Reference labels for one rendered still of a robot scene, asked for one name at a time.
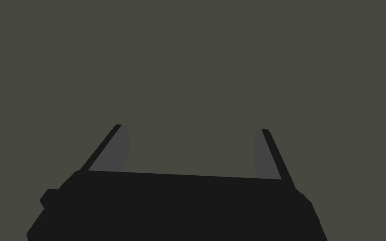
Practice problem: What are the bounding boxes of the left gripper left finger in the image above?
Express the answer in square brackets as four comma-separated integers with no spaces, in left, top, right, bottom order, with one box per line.
[80,123,132,172]

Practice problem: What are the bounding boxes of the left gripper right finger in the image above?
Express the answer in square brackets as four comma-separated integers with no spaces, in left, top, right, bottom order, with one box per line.
[253,128,296,189]

